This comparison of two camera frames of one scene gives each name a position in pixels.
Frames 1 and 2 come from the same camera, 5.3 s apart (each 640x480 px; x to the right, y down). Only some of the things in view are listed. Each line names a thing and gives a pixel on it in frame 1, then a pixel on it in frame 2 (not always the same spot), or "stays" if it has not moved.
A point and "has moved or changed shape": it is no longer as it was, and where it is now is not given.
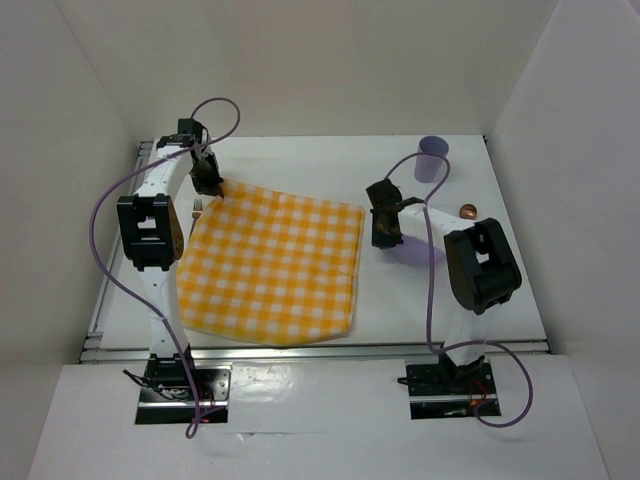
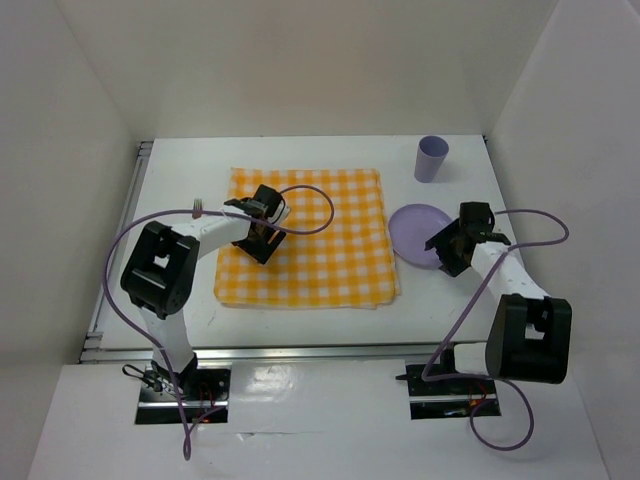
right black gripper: (377, 239) to (451, 265)
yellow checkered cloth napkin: (264, 267) has moved or changed shape
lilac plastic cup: (431, 168) stays
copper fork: (196, 212) stays
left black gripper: (211, 185) to (260, 252)
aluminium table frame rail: (99, 349) stays
